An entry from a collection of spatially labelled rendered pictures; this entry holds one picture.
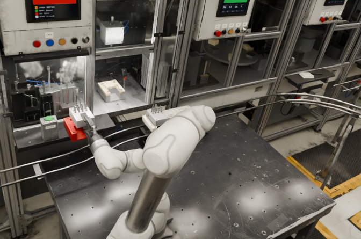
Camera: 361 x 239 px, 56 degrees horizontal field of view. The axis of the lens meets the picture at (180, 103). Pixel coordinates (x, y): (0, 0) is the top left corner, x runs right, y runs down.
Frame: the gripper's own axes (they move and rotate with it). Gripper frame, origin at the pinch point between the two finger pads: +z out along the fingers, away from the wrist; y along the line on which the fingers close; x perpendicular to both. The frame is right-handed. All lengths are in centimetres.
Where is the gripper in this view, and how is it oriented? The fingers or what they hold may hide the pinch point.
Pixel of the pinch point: (84, 121)
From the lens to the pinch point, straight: 189.4
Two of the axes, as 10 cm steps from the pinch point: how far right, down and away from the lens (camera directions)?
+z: -5.2, -5.6, 6.5
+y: 1.7, -8.1, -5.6
